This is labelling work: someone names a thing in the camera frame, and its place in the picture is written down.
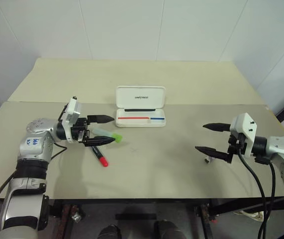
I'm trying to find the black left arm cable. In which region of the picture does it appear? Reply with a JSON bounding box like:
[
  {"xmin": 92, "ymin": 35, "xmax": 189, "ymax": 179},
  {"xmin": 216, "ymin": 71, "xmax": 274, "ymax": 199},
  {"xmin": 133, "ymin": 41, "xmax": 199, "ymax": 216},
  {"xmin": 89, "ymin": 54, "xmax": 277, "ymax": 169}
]
[{"xmin": 0, "ymin": 146, "xmax": 68, "ymax": 239}]

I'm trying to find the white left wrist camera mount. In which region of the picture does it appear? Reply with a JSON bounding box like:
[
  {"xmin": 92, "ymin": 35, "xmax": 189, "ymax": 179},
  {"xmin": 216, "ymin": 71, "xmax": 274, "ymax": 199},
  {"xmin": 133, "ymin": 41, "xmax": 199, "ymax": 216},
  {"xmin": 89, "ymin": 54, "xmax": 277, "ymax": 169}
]
[{"xmin": 61, "ymin": 97, "xmax": 83, "ymax": 144}]

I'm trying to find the white plastic pencil case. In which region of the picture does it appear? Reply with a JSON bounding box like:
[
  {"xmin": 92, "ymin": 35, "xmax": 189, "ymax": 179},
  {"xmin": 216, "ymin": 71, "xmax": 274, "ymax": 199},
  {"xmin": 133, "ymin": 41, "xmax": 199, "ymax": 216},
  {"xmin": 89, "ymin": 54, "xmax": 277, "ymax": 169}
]
[{"xmin": 115, "ymin": 85, "xmax": 168, "ymax": 128}]

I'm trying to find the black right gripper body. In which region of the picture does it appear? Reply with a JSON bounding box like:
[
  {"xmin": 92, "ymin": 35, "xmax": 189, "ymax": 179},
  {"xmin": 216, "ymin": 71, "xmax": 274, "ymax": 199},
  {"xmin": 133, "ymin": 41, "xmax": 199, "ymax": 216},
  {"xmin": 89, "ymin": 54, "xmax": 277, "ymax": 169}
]
[{"xmin": 227, "ymin": 131, "xmax": 248, "ymax": 157}]

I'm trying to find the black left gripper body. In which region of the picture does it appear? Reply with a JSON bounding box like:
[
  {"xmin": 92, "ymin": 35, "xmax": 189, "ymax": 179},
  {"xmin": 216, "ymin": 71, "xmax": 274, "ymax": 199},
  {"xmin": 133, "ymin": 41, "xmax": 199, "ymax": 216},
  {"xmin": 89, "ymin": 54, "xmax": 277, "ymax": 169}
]
[{"xmin": 71, "ymin": 117, "xmax": 91, "ymax": 145}]

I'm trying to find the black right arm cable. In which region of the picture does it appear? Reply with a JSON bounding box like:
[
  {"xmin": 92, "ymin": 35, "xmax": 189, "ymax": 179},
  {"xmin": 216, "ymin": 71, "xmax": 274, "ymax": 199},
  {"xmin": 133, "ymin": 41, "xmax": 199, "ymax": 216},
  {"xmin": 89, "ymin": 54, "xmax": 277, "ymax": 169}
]
[
  {"xmin": 262, "ymin": 160, "xmax": 277, "ymax": 239},
  {"xmin": 236, "ymin": 146, "xmax": 267, "ymax": 239}
]

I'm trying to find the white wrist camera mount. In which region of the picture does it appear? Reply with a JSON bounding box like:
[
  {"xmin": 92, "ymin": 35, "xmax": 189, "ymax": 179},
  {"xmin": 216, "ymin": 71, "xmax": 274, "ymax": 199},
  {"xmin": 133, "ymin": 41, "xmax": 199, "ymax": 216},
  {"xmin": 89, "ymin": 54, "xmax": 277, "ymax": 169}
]
[
  {"xmin": 61, "ymin": 97, "xmax": 83, "ymax": 144},
  {"xmin": 229, "ymin": 112, "xmax": 258, "ymax": 158}
]

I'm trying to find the rusty table clamp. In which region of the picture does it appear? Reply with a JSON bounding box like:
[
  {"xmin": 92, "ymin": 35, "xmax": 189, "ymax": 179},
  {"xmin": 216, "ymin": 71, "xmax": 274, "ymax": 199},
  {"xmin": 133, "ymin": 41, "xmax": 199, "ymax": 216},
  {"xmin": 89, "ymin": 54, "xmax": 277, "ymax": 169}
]
[
  {"xmin": 195, "ymin": 203, "xmax": 218, "ymax": 225},
  {"xmin": 61, "ymin": 203, "xmax": 86, "ymax": 239}
]

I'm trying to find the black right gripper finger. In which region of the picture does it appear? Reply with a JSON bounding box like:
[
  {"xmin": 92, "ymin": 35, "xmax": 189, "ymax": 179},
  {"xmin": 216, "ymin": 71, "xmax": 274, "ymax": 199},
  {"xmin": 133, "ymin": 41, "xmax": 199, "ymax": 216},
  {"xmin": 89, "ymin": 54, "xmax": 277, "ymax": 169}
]
[
  {"xmin": 194, "ymin": 146, "xmax": 233, "ymax": 164},
  {"xmin": 202, "ymin": 122, "xmax": 232, "ymax": 132}
]

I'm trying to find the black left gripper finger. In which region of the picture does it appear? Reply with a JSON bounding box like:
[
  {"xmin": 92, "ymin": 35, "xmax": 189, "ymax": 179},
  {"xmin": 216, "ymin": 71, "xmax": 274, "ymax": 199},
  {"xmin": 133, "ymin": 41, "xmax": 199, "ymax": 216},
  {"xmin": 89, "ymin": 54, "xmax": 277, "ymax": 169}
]
[
  {"xmin": 84, "ymin": 136, "xmax": 116, "ymax": 147},
  {"xmin": 87, "ymin": 115, "xmax": 115, "ymax": 125}
]

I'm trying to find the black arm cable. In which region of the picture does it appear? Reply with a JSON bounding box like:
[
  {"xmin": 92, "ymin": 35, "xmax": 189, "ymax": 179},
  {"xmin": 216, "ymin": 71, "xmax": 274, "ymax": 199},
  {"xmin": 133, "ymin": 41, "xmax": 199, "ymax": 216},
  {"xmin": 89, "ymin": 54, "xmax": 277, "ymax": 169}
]
[
  {"xmin": 0, "ymin": 146, "xmax": 68, "ymax": 239},
  {"xmin": 262, "ymin": 160, "xmax": 277, "ymax": 239},
  {"xmin": 236, "ymin": 146, "xmax": 267, "ymax": 239}
]

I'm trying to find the dark rounded shape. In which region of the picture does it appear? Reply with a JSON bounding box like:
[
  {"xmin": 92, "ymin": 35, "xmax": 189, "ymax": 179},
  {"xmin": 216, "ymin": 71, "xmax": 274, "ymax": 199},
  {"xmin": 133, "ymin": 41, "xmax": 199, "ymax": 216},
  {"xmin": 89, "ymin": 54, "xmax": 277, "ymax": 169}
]
[
  {"xmin": 98, "ymin": 223, "xmax": 122, "ymax": 239},
  {"xmin": 154, "ymin": 220, "xmax": 183, "ymax": 239}
]

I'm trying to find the black marker with red cap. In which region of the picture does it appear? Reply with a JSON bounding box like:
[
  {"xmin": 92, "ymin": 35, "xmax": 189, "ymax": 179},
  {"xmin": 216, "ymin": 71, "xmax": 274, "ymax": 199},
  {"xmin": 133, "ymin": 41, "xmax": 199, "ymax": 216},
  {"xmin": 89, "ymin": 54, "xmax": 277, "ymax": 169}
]
[{"xmin": 89, "ymin": 145, "xmax": 110, "ymax": 168}]

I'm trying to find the white object on floor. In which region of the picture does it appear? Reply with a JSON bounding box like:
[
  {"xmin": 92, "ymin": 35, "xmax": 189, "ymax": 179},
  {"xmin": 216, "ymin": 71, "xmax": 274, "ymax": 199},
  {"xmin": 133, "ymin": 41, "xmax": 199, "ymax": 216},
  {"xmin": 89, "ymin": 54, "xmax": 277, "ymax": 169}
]
[{"xmin": 233, "ymin": 210, "xmax": 266, "ymax": 222}]

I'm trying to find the clear highlighter with green cap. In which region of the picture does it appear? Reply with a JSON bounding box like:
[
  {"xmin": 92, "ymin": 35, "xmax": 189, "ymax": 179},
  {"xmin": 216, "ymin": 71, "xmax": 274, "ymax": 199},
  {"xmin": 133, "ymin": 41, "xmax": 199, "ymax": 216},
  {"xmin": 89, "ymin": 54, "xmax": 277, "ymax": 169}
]
[{"xmin": 93, "ymin": 128, "xmax": 123, "ymax": 144}]

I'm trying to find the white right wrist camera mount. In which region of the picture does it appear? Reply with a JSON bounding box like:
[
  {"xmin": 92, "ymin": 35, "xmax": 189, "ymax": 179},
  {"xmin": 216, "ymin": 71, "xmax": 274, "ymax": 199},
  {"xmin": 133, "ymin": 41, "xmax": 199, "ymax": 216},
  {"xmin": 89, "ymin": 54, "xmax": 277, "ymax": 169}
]
[{"xmin": 229, "ymin": 112, "xmax": 258, "ymax": 158}]

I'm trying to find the black flat bar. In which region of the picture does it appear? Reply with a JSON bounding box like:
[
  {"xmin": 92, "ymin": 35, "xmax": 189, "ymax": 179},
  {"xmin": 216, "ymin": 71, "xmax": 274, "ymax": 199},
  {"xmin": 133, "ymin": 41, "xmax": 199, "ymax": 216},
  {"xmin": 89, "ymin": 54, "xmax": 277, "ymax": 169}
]
[{"xmin": 115, "ymin": 214, "xmax": 157, "ymax": 221}]

